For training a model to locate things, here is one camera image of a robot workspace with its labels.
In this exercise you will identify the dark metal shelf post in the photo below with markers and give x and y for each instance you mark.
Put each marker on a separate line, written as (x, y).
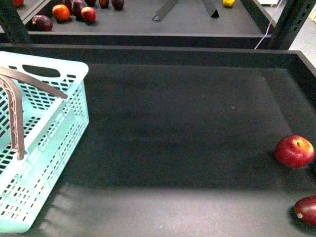
(291, 20)

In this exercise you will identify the black triangular divider wedge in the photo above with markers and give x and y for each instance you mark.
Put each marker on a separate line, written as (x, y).
(211, 8)

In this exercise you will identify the red apple left tray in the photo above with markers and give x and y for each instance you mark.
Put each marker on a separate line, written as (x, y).
(18, 3)

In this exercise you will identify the dark apple rear right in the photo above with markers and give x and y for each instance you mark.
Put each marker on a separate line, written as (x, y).
(117, 4)

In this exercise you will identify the red apple with stem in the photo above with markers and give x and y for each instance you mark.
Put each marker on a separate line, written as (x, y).
(294, 151)

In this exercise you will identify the dark red apple front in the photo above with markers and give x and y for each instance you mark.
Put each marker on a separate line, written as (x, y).
(42, 23)

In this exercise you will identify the yellow lemon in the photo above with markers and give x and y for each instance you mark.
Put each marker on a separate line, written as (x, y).
(228, 3)

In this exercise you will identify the orange red tomato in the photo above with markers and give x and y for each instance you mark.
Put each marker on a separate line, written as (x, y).
(61, 12)

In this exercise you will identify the light blue plastic basket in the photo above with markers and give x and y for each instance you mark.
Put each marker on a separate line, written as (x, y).
(53, 127)

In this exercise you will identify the dark metal post left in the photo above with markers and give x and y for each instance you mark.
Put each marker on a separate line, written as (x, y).
(12, 24)

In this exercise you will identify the dark purple apple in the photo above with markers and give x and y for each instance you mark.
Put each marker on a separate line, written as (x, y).
(77, 6)

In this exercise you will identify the flat black divider strip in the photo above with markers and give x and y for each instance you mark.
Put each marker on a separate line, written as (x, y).
(164, 10)

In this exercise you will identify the dark red mango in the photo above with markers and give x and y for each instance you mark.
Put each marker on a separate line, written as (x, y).
(305, 210)

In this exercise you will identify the small dark apple rear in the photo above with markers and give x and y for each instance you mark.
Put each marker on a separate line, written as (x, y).
(104, 3)

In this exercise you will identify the small red apple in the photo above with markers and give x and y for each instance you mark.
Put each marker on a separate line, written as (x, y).
(88, 14)

